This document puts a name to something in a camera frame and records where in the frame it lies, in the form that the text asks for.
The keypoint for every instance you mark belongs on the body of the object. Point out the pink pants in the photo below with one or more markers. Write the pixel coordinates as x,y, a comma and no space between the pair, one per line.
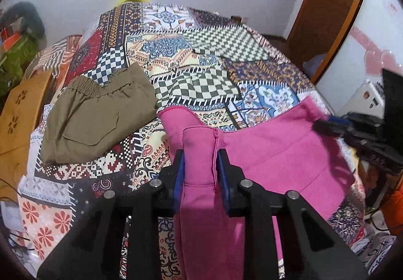
267,154

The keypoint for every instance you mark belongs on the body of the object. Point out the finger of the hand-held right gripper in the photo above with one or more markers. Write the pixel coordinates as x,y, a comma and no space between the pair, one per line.
330,128

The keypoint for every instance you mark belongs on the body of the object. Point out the zigzag striped cloth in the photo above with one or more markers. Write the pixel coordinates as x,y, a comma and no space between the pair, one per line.
53,53

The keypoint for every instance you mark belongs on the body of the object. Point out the grey plush pillow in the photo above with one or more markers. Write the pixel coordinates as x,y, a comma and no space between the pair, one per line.
31,16

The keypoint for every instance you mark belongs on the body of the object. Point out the white wardrobe door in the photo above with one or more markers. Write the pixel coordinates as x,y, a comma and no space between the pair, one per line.
371,31

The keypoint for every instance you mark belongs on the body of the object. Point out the orange box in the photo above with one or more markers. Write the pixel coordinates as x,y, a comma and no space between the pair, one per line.
11,40

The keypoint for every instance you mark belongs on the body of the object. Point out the pale plastic bag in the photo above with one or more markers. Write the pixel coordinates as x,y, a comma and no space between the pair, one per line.
314,66

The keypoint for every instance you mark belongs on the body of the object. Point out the olive green pants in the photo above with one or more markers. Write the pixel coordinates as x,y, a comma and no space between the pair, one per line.
94,116

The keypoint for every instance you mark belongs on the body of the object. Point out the wooden door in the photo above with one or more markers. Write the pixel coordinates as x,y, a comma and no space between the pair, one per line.
327,9

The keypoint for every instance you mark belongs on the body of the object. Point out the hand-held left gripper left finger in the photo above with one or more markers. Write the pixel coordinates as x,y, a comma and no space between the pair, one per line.
178,181

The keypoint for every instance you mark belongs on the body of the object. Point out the white box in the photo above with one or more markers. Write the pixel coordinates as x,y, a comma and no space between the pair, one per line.
362,97

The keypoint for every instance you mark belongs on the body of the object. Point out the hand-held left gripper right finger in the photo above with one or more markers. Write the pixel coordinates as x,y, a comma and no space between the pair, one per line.
222,181

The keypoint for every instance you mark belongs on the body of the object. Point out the patchwork printed bedspread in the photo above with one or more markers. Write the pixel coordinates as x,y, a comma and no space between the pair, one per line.
195,56

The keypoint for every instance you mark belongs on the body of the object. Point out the green storage bag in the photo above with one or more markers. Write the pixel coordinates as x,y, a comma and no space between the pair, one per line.
15,61

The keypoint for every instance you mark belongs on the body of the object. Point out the white wall socket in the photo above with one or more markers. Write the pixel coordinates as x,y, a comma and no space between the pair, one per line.
244,19

